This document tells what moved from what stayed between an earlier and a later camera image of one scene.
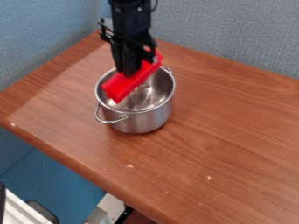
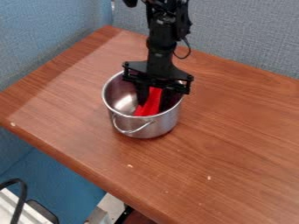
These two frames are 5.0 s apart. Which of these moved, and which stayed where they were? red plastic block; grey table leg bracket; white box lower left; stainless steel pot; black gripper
Moved: black gripper; red plastic block; stainless steel pot
Stayed: grey table leg bracket; white box lower left
